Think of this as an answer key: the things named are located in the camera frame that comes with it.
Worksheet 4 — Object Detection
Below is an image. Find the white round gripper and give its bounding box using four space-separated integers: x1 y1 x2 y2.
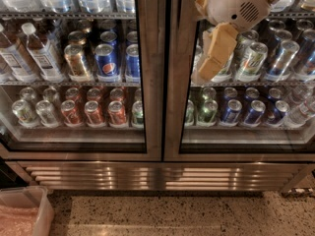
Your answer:
195 0 271 81

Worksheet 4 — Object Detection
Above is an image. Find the glass fridge door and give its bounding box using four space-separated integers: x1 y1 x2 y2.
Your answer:
164 0 315 163
0 0 164 161

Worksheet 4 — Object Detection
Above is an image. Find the green can lower right door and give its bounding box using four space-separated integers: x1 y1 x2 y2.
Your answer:
197 99 218 127

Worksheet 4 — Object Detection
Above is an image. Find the green can door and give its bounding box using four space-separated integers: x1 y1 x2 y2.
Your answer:
132 101 144 127
197 99 218 127

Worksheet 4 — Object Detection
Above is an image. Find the green can lower left door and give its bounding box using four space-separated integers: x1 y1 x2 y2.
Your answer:
132 101 144 127

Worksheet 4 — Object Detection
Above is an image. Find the green white 7UP can right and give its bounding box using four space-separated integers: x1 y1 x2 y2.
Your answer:
235 42 268 82

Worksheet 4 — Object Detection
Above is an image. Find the blue silver can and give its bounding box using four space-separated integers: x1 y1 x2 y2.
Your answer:
263 40 299 82

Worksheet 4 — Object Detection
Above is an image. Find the blue Pepsi can right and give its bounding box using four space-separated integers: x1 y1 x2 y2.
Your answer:
126 44 141 83

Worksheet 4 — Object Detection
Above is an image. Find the blue pepsi can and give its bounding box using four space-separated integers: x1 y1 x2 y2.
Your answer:
94 44 120 83
126 44 141 83

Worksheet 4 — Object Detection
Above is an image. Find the blue can lower right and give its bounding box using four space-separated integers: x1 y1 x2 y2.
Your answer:
242 100 266 126

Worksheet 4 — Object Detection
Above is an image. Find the blue can lower left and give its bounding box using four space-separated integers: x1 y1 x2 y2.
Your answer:
220 99 242 127

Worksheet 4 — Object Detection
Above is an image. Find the blue Pepsi can front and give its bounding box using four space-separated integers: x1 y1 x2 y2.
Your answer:
94 44 120 83

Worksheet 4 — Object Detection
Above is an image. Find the red soda can right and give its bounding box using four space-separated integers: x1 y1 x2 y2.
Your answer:
107 101 127 127

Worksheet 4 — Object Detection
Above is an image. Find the red soda can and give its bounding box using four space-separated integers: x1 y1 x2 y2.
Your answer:
61 100 84 127
107 101 127 127
85 100 105 127

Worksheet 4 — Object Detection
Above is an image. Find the gold soda can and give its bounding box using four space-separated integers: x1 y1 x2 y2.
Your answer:
64 44 94 82

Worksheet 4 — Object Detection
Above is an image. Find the red soda can middle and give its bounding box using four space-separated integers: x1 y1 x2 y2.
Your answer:
85 100 105 127

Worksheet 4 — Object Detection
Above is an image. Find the red soda can left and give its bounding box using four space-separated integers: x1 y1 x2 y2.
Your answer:
61 100 84 127

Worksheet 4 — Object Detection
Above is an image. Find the brown tea bottle white cap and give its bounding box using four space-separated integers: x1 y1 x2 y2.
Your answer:
22 23 64 82

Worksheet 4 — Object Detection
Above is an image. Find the brown tea bottle left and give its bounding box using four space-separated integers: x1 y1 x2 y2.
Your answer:
0 25 39 82

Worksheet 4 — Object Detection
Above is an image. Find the silver can far left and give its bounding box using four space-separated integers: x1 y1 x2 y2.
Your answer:
12 99 39 128

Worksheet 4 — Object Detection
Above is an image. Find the clear plastic storage bin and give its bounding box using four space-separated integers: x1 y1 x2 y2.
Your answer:
0 186 54 236

